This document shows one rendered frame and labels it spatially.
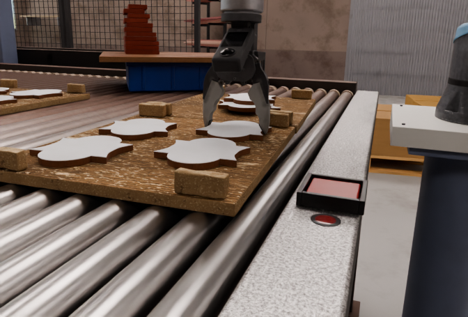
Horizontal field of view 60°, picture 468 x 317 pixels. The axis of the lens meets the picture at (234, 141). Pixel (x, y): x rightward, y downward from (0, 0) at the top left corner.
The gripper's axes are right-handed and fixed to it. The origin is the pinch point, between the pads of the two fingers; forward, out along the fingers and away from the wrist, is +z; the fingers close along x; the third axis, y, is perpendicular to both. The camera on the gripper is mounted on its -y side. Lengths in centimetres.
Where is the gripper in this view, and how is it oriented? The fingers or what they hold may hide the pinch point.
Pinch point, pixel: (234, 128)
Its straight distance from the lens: 72.9
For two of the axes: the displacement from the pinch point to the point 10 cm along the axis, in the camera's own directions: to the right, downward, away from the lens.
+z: -0.3, 9.8, 2.1
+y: 2.9, -1.9, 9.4
